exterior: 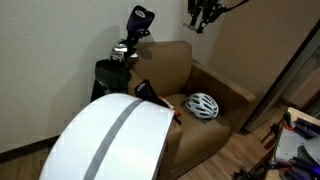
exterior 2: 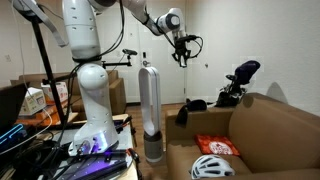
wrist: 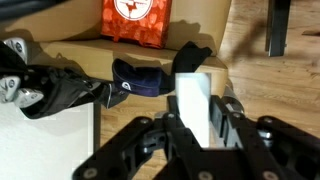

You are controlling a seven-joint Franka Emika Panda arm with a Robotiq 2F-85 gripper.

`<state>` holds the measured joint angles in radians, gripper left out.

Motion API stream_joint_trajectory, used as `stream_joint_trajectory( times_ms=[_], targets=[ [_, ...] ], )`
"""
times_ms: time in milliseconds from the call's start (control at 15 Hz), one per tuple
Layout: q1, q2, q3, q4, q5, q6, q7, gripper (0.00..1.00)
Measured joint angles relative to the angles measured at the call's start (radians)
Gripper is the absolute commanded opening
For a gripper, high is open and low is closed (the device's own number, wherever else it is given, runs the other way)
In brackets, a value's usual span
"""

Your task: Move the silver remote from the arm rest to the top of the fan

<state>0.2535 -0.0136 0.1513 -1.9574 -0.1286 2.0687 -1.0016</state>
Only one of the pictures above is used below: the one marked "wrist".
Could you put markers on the cardboard box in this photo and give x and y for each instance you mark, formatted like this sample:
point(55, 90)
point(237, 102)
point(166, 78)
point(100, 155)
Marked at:
point(83, 53)

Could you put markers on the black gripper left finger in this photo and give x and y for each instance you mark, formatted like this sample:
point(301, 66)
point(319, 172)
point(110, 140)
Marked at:
point(133, 150)

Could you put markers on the black golf headcover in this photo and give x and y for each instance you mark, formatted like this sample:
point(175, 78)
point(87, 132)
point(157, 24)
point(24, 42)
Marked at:
point(191, 56)

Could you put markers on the black golf bag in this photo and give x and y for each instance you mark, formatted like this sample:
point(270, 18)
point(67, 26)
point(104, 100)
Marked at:
point(56, 90)

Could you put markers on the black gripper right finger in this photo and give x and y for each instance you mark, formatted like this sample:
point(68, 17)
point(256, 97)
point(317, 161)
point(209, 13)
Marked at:
point(266, 146)

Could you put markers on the navy baseball cap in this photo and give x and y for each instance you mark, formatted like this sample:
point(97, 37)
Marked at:
point(140, 81)

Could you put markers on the red orange gift bag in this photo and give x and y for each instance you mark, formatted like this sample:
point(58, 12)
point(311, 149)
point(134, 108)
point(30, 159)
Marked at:
point(136, 23)

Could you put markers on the white box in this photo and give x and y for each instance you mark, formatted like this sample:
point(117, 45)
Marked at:
point(193, 106)

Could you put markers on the silver golf club head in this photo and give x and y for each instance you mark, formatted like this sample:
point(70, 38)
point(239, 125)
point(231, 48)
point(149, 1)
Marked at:
point(29, 97)
point(8, 87)
point(16, 48)

